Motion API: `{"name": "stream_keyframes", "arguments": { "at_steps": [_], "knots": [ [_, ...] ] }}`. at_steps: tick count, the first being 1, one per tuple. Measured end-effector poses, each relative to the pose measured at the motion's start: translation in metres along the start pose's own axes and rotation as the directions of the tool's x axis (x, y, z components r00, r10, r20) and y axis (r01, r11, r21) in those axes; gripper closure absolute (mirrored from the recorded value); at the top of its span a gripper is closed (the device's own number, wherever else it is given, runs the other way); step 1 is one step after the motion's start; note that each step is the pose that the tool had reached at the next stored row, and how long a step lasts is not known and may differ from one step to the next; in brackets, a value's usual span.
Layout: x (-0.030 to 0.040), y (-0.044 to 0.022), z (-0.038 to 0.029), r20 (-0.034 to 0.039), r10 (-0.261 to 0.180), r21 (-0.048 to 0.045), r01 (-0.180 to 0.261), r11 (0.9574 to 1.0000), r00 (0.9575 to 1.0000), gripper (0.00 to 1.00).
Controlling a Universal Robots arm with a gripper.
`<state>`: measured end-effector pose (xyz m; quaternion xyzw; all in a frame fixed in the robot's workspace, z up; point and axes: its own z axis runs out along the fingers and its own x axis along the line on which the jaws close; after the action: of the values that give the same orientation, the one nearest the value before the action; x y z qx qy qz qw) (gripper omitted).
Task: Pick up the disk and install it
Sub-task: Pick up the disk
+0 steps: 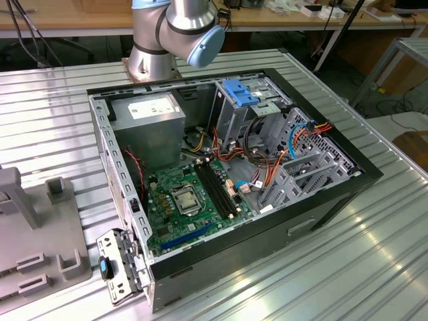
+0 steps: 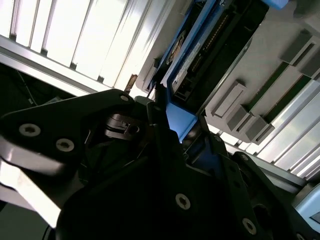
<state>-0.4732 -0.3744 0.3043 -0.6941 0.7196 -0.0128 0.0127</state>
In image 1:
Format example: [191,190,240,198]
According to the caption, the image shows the metal drive cage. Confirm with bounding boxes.
[213,78,292,145]

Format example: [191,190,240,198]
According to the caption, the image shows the blue flat wire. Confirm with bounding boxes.
[288,122,316,160]

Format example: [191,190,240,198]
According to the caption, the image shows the metal disk bay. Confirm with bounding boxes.
[259,150,364,215]

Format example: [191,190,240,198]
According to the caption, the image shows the black slanted pole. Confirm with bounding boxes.
[313,0,366,73]

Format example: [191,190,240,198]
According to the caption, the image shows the metal expansion bracket latch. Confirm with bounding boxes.
[96,228,152,307]

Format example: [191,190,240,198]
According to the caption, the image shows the black PC case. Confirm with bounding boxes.
[86,68,384,314]

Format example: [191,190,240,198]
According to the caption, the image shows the silver CPU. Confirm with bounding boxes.
[177,193,197,211]

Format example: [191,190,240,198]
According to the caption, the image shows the black RAM slot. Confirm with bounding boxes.
[199,163,231,219]
[204,163,235,217]
[195,164,228,221]
[209,162,238,216]

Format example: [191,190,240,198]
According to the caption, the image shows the CPU socket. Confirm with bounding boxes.
[169,185,204,217]

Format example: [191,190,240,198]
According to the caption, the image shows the blue plastic drive latch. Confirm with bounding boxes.
[223,79,265,108]

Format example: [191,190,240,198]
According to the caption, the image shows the power wire with black plug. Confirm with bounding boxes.
[302,122,334,136]

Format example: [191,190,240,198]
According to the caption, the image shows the light blue thin wire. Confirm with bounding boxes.
[233,179,265,194]

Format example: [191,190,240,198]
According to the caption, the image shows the grey parts rack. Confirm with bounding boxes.
[0,166,94,315]

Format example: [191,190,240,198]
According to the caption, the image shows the green motherboard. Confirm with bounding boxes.
[145,156,255,257]

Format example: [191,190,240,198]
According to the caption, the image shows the long wooden desk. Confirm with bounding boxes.
[0,0,428,39]

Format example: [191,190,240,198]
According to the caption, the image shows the large brown cardboard box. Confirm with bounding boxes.
[381,55,428,94]

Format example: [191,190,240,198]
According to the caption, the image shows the grey power supply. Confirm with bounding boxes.
[110,92,187,173]

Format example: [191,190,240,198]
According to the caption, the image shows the black cable bundle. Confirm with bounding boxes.
[242,115,268,165]

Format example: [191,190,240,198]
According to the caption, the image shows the blue expansion slot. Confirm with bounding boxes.
[159,223,215,252]

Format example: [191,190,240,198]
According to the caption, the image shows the orange wire bundle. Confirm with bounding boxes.
[213,128,289,190]

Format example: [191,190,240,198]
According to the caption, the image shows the black tab with blue stripe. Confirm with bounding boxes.
[98,255,115,280]

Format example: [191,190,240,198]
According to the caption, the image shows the black flat device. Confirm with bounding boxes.
[394,0,428,17]

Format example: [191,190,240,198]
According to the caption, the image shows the grey metal frame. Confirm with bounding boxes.
[350,36,428,110]

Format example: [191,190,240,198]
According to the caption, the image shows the white small box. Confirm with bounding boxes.
[300,3,345,20]

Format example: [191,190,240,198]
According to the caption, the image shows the black hanging cables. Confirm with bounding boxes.
[5,0,64,68]

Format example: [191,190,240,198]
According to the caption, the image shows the red black fan wire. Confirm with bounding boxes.
[122,148,147,203]

